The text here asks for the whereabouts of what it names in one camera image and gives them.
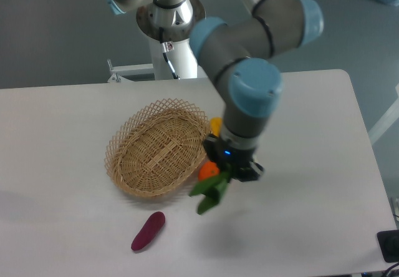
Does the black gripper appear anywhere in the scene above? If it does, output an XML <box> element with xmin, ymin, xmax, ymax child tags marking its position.
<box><xmin>203</xmin><ymin>135</ymin><xmax>264</xmax><ymax>182</ymax></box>

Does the green bok choy vegetable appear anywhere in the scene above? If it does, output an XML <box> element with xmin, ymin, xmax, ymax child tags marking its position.
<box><xmin>189</xmin><ymin>165</ymin><xmax>233</xmax><ymax>215</ymax></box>

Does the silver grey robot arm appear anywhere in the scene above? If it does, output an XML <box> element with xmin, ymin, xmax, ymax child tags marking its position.
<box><xmin>106</xmin><ymin>0</ymin><xmax>324</xmax><ymax>182</ymax></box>

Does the yellow toy vegetable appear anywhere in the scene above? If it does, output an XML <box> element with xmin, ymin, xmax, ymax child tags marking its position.
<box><xmin>209</xmin><ymin>117</ymin><xmax>223</xmax><ymax>137</ymax></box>

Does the woven wicker basket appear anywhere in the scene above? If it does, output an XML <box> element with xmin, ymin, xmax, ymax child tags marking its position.
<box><xmin>105</xmin><ymin>99</ymin><xmax>210</xmax><ymax>198</ymax></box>

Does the orange tangerine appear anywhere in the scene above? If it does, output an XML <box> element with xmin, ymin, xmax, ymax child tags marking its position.
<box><xmin>198</xmin><ymin>161</ymin><xmax>220</xmax><ymax>182</ymax></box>

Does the purple sweet potato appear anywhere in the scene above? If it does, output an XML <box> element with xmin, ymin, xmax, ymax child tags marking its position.
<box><xmin>131</xmin><ymin>211</ymin><xmax>166</xmax><ymax>252</ymax></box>

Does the black device at table edge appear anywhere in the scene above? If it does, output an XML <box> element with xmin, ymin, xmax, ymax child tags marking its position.
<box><xmin>377</xmin><ymin>230</ymin><xmax>398</xmax><ymax>263</ymax></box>

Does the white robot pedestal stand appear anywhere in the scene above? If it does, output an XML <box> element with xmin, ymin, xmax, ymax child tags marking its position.
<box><xmin>107</xmin><ymin>28</ymin><xmax>206</xmax><ymax>83</ymax></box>

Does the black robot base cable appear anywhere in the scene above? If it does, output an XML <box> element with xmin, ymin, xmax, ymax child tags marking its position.
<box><xmin>158</xmin><ymin>26</ymin><xmax>181</xmax><ymax>80</ymax></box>

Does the white frame bar right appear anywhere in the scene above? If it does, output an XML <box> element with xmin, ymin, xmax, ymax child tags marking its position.
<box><xmin>368</xmin><ymin>84</ymin><xmax>399</xmax><ymax>146</ymax></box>

